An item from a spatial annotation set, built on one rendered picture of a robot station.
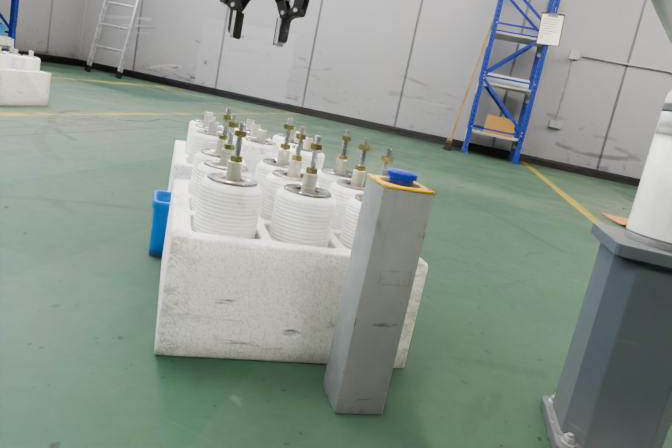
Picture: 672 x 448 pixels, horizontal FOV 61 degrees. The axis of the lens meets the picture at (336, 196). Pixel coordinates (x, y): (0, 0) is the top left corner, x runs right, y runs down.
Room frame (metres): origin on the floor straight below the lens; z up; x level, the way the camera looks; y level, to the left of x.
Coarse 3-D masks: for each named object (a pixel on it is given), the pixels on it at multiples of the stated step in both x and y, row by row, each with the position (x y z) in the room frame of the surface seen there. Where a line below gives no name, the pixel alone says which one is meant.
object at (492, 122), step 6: (486, 120) 6.55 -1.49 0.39; (492, 120) 6.44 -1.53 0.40; (498, 120) 6.43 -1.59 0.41; (504, 120) 6.43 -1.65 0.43; (510, 120) 6.42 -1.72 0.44; (486, 126) 6.45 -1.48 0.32; (492, 126) 6.44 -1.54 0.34; (498, 126) 6.43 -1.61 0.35; (504, 126) 6.42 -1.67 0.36; (510, 126) 6.41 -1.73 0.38; (486, 132) 6.45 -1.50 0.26; (492, 132) 6.44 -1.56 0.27; (498, 132) 6.43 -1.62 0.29; (510, 132) 6.41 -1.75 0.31
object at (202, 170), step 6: (198, 168) 0.93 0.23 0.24; (204, 168) 0.92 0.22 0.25; (210, 168) 0.92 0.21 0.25; (198, 174) 0.93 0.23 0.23; (204, 174) 0.92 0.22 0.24; (246, 174) 0.94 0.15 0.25; (252, 174) 0.96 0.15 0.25; (198, 180) 0.92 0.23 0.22; (198, 186) 0.92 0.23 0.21; (192, 198) 0.93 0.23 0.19; (192, 204) 0.93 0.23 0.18; (192, 210) 0.93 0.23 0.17
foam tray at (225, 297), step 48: (192, 240) 0.76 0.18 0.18; (240, 240) 0.79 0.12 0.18; (336, 240) 0.89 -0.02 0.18; (192, 288) 0.76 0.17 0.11; (240, 288) 0.78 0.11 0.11; (288, 288) 0.80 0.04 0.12; (336, 288) 0.82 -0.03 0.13; (192, 336) 0.76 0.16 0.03; (240, 336) 0.78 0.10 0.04; (288, 336) 0.81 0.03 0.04
